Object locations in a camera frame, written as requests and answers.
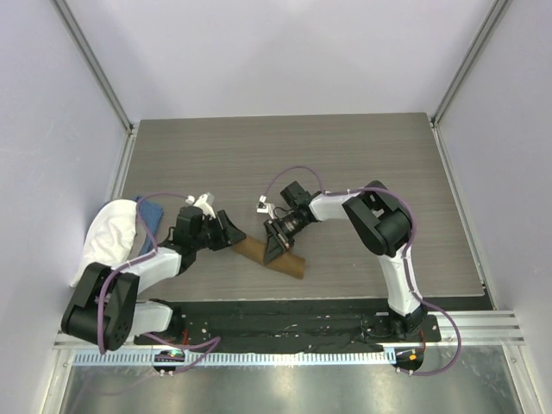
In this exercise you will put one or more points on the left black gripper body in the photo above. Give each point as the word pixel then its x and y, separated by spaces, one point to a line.
pixel 211 235

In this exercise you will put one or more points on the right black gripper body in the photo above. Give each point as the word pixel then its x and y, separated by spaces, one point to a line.
pixel 290 227

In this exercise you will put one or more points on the brown cloth napkin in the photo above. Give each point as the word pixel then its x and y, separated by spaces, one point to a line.
pixel 288 263

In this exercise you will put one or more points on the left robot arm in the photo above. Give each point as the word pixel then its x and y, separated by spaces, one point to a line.
pixel 104 309

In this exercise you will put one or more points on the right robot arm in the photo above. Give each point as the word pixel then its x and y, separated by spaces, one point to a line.
pixel 385 227

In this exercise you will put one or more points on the blue checkered cloth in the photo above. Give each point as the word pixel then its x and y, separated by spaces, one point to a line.
pixel 151 214

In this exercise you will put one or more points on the white cloth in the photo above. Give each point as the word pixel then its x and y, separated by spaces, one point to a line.
pixel 110 237

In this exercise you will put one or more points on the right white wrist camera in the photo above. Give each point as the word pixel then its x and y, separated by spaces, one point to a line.
pixel 263 207

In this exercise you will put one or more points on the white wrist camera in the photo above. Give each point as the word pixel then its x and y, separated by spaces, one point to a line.
pixel 263 207
pixel 204 202

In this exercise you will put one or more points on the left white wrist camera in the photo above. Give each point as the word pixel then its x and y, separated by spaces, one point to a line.
pixel 204 202

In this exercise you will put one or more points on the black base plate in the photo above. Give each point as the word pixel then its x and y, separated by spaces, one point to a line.
pixel 321 326

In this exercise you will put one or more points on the slotted cable duct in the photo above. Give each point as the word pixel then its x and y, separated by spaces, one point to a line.
pixel 171 357

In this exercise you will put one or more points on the aluminium front rail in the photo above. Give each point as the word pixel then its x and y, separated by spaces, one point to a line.
pixel 476 327

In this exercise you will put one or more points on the left aluminium frame post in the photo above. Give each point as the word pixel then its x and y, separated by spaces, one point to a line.
pixel 78 36

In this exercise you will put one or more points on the aluminium frame post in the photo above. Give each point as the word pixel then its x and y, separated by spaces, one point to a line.
pixel 78 36
pixel 483 35

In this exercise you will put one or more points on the right aluminium frame post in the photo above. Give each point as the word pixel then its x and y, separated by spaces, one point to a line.
pixel 483 35

